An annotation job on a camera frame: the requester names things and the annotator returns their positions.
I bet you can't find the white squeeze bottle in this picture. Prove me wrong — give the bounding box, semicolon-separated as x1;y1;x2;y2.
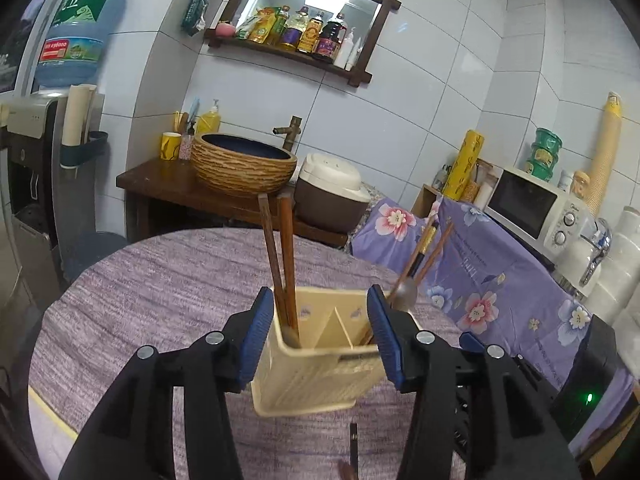
333;27;363;71

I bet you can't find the purple tablecloth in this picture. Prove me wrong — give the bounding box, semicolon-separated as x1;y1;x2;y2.
27;227;467;480

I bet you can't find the yellow soap bottle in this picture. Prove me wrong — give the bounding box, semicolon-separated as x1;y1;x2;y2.
196;99;222;136

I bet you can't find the yellow wrapped roll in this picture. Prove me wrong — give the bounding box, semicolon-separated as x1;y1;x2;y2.
442;130;486;202

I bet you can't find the white cylinder container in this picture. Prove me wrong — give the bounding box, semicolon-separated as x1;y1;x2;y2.
472;180;497;212

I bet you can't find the blue water jug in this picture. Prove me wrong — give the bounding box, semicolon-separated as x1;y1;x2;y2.
32;0;131;92

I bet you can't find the amber sauce bottle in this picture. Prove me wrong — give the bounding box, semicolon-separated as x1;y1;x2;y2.
296;10;326;56

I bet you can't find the clear bottle purple label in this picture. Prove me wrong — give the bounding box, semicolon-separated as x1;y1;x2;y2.
280;5;310;52

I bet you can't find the tall paper cup stack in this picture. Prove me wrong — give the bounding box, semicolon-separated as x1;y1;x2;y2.
585;91;624;218

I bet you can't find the black chopstick with gold band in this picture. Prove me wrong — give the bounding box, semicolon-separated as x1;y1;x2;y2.
399;214;441;287

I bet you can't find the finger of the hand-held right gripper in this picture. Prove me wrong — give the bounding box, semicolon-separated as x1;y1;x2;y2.
458;331;488;357

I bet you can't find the green capped oil bottle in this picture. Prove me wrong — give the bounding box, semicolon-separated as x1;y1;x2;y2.
271;5;291;47

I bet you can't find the reddish brown wooden chopstick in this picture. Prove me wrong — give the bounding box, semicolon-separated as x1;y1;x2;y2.
277;196;302;347
258;193;289;326

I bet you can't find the pack of white paper rolls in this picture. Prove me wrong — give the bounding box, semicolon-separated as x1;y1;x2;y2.
555;207;640;328

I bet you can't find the small yellow jar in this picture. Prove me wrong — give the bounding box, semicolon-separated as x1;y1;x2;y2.
570;170;594;202

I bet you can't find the white and brown rice cooker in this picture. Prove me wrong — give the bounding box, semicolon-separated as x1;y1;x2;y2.
294;153;371;235

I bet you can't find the dark wooden washstand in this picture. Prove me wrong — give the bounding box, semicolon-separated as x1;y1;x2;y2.
116;156;351;249

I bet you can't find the woven pattern wash basin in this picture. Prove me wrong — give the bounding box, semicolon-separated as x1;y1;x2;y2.
191;132;299;198

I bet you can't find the stack of green cans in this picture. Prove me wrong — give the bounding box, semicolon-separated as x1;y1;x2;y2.
525;127;563;182

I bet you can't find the green cup holder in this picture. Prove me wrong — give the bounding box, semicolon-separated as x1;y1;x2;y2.
60;131;109;168

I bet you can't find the white microwave oven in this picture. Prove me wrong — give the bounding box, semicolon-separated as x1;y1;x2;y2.
485;166;597;262

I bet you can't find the purple floral cloth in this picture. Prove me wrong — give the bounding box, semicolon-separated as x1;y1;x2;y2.
350;195;636;456

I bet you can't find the window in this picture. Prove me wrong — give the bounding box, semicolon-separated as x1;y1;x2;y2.
0;0;86;96

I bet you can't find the grey blue waste bin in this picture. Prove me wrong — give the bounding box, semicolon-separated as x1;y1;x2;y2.
65;231;129;287

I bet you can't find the yellow pouch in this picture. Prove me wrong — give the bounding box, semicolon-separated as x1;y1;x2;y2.
248;7;277;44

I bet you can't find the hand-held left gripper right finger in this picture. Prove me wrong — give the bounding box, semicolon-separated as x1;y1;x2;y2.
366;284;583;480

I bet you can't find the green packet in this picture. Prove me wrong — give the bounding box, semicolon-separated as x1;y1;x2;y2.
181;0;213;37

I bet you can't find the cream plastic utensil holder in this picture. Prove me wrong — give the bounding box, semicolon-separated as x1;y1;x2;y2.
250;287;388;417

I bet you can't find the yellow cup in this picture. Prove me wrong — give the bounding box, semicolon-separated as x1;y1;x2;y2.
160;132;182;162

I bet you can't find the plain black chopstick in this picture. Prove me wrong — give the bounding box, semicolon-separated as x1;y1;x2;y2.
348;422;361;480

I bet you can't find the bronze faucet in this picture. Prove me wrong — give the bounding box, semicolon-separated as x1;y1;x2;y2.
272;116;304;153

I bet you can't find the dark soy sauce bottle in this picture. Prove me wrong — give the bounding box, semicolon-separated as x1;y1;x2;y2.
314;11;349;64

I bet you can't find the metal spoon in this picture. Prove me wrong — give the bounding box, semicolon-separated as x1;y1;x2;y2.
386;276;420;312

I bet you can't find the light wooden crate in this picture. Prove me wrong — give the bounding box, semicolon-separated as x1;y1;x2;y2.
411;157;502;217

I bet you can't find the beige paper cup stack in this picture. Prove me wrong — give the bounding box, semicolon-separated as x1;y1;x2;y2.
62;84;98;146

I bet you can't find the grey patterned cloth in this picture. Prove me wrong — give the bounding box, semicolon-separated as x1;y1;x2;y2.
350;182;387;241

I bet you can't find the patterned toothbrush cup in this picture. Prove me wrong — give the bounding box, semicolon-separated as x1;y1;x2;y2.
172;97;201;162

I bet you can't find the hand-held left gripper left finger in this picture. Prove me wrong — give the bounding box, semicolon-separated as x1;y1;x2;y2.
59;286;275;480

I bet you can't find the grey water dispenser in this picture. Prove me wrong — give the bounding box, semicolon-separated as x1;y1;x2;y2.
0;91;108;282

